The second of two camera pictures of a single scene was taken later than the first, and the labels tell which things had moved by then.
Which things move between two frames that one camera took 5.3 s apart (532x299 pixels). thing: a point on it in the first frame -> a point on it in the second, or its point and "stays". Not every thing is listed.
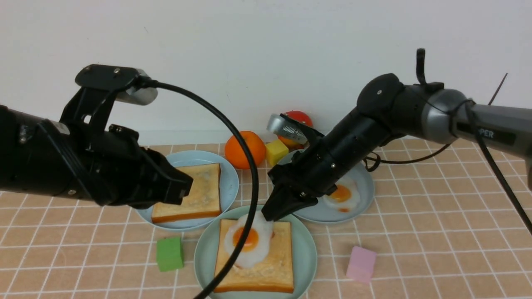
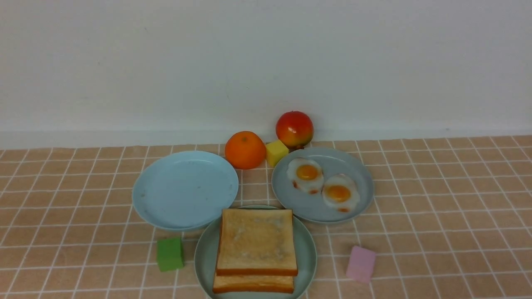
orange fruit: x=236 y=154 stays
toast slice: x=205 y=199 -> x=257 y=242
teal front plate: x=305 y=258 stays
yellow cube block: x=274 y=150 stays
